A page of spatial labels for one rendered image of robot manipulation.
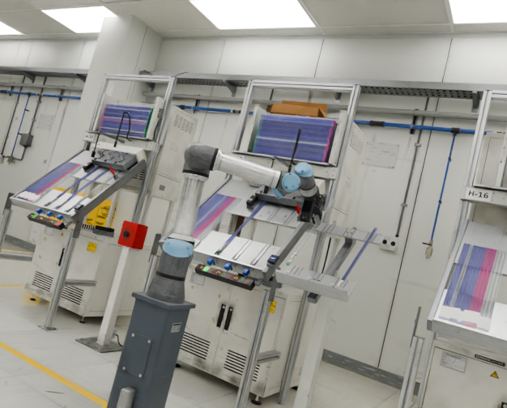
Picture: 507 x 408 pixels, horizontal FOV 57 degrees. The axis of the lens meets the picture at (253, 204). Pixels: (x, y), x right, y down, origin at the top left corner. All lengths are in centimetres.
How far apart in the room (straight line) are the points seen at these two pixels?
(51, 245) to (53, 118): 355
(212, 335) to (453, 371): 128
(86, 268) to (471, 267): 247
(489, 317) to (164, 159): 254
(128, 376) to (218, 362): 96
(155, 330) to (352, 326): 258
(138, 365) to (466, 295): 133
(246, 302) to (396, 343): 174
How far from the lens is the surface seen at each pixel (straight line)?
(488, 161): 275
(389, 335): 407
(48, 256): 382
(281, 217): 261
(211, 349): 279
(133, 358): 188
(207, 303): 280
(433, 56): 451
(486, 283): 220
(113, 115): 386
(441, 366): 235
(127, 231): 300
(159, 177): 367
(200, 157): 186
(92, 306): 351
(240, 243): 248
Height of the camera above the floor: 86
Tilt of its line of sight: 4 degrees up
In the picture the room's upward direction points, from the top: 14 degrees clockwise
